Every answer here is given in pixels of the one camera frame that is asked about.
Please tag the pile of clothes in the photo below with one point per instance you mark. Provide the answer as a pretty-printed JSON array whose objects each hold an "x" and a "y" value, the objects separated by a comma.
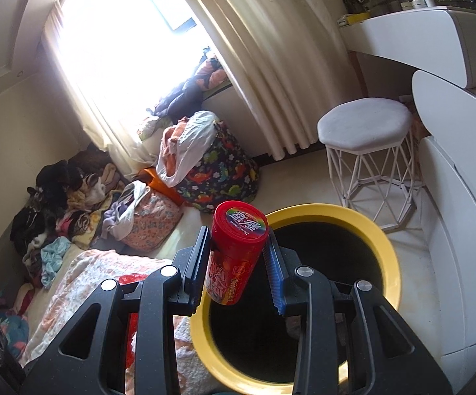
[{"x": 57, "y": 214}]

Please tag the orange bag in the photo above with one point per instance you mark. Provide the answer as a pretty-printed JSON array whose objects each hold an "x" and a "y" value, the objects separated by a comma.
[{"x": 159, "y": 185}]

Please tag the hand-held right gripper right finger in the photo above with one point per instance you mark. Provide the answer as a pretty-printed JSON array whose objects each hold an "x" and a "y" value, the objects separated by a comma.
[{"x": 274, "y": 273}]

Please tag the orange garment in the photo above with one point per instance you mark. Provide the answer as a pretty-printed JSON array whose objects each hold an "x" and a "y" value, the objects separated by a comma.
[{"x": 172, "y": 140}]

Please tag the thick cream curtain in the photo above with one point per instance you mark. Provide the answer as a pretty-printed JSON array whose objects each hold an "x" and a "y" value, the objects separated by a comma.
[{"x": 270, "y": 70}]

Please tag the dark blue jacket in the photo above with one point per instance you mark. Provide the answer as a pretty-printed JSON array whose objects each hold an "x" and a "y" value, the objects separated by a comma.
[{"x": 184, "y": 94}]

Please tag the yellow flat box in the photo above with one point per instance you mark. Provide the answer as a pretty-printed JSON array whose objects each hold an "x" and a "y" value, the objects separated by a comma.
[{"x": 359, "y": 17}]

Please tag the peach white textured blanket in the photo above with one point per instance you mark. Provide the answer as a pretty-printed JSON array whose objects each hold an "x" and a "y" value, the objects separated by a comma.
[{"x": 85, "y": 279}]

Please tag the red cylindrical candy can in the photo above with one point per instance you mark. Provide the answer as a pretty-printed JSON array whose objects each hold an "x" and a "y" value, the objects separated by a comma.
[{"x": 233, "y": 255}]

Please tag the white curved cabinet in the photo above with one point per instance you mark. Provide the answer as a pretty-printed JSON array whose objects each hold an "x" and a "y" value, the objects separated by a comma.
[{"x": 460, "y": 173}]

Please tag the dinosaur print laundry basket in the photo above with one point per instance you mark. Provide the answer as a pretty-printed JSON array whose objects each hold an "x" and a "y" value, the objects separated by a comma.
[{"x": 221, "y": 173}]

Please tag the white plastic bag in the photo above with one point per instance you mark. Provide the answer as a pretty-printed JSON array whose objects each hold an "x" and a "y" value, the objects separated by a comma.
[{"x": 196, "y": 131}]

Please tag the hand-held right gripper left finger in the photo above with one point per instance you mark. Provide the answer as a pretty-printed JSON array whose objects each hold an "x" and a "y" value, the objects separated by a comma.
[{"x": 198, "y": 265}]

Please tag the white vanity desk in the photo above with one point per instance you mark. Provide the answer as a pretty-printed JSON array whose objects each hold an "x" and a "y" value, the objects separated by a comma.
[{"x": 406, "y": 37}]

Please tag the yellow rimmed black bin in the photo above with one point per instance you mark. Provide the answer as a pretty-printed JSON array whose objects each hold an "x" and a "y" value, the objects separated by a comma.
[{"x": 379, "y": 255}]

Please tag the pink floral bag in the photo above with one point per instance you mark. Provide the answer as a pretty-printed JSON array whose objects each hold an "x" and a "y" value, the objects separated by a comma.
[{"x": 155, "y": 222}]

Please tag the sheer cream curtain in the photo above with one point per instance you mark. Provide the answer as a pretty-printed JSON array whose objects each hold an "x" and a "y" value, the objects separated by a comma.
[{"x": 114, "y": 148}]

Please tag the red plastic wrapper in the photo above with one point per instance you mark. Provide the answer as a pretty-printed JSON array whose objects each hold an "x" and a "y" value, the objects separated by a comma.
[{"x": 131, "y": 337}]

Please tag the bright window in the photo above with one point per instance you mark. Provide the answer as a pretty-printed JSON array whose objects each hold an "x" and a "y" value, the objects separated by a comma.
[{"x": 139, "y": 28}]

